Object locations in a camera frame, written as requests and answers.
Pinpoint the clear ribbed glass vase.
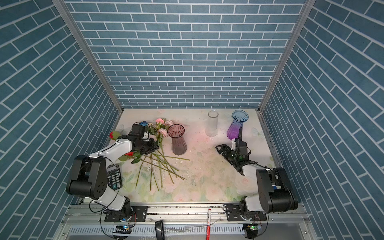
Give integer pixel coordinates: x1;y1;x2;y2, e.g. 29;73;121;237
205;110;219;138

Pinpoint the pink peony spray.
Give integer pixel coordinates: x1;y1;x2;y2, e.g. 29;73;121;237
131;124;186;190
150;118;174;137

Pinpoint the black handle object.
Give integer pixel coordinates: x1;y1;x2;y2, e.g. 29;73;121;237
155;221;165;240

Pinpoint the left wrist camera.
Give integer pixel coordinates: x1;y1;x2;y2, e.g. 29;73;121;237
130;124;148;139

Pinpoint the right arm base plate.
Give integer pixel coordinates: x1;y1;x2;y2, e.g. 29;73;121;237
222;204;267;222

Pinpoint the red rose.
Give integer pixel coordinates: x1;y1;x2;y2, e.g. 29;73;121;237
109;131;122;141
119;152;143;164

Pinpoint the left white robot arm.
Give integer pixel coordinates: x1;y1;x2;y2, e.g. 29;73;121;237
66;136;159;215

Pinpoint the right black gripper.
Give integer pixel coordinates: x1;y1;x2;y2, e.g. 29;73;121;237
217;143;240;164

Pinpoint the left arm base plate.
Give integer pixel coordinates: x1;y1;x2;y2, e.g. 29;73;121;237
103;206;148;223

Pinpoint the blue purple gradient vase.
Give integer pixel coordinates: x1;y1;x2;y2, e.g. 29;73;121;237
227;110;249;140

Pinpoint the aluminium front rail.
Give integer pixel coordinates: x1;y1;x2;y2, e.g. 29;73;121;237
62;203;310;226

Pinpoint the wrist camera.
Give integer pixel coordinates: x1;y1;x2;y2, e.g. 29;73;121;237
231;138;240;152
130;124;148;139

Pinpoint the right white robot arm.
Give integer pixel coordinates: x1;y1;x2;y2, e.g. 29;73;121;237
216;140;299;218

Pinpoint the dark purple ribbed vase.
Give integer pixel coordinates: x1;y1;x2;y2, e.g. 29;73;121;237
168;124;187;156

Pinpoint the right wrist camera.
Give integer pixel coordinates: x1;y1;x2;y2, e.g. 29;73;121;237
231;138;240;152

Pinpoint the black calculator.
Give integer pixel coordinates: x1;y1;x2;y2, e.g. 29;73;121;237
107;165;122;191

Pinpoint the red marker pen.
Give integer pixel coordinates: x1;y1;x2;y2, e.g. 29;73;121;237
206;209;212;240

